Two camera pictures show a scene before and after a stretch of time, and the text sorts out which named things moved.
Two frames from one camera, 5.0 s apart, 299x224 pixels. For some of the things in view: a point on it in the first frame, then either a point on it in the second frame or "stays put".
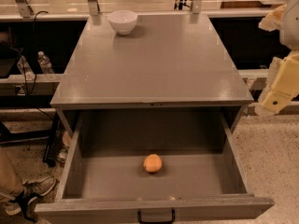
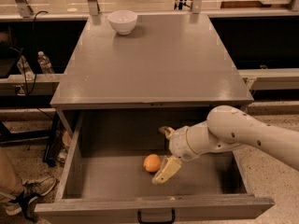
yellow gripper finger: (274, 20) to (167, 131)
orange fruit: (152, 162) stays put
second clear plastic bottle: (26, 71) stays put
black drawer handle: (171, 221) stays put
